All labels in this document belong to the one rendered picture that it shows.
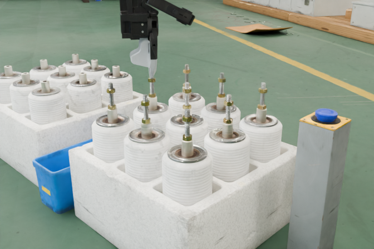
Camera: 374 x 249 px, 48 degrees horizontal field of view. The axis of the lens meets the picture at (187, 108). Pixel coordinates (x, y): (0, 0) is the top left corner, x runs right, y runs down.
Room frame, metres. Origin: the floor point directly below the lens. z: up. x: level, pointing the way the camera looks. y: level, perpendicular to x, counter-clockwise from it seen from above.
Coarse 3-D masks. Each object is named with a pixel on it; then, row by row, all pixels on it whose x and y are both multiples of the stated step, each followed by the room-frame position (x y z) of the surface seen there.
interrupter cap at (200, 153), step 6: (168, 150) 0.72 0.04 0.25; (174, 150) 0.72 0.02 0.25; (180, 150) 0.73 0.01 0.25; (198, 150) 0.72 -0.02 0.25; (204, 150) 0.72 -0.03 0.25; (168, 156) 0.70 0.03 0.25; (174, 156) 0.70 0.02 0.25; (180, 156) 0.70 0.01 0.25; (192, 156) 0.70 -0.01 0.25; (198, 156) 0.70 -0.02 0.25; (204, 156) 0.69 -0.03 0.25; (180, 162) 0.68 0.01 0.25; (186, 162) 0.67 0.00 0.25; (192, 162) 0.68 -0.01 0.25
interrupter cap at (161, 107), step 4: (140, 104) 0.98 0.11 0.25; (160, 104) 0.98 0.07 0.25; (164, 104) 0.98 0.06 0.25; (140, 108) 0.96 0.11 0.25; (160, 108) 0.96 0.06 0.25; (164, 108) 0.96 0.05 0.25; (148, 112) 0.93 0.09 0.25; (152, 112) 0.93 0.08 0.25; (156, 112) 0.93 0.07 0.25; (160, 112) 0.93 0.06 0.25
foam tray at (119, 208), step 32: (96, 160) 0.83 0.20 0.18; (288, 160) 0.83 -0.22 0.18; (96, 192) 0.80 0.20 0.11; (128, 192) 0.72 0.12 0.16; (160, 192) 0.73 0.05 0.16; (224, 192) 0.69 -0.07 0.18; (256, 192) 0.75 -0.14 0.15; (288, 192) 0.84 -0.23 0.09; (96, 224) 0.81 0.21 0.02; (128, 224) 0.73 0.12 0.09; (160, 224) 0.65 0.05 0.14; (192, 224) 0.61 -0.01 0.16; (224, 224) 0.68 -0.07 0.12; (256, 224) 0.75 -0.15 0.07
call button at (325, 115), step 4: (320, 108) 0.75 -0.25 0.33; (324, 108) 0.75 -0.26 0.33; (316, 112) 0.73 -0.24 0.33; (320, 112) 0.72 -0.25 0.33; (324, 112) 0.72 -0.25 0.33; (328, 112) 0.72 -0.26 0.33; (332, 112) 0.72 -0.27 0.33; (336, 112) 0.72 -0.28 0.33; (316, 116) 0.72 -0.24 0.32; (320, 116) 0.72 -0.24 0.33; (324, 116) 0.71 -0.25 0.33; (328, 116) 0.71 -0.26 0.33; (332, 116) 0.71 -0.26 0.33; (336, 116) 0.72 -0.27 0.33; (320, 120) 0.72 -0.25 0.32; (324, 120) 0.72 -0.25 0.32; (328, 120) 0.71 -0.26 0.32; (332, 120) 0.72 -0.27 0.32
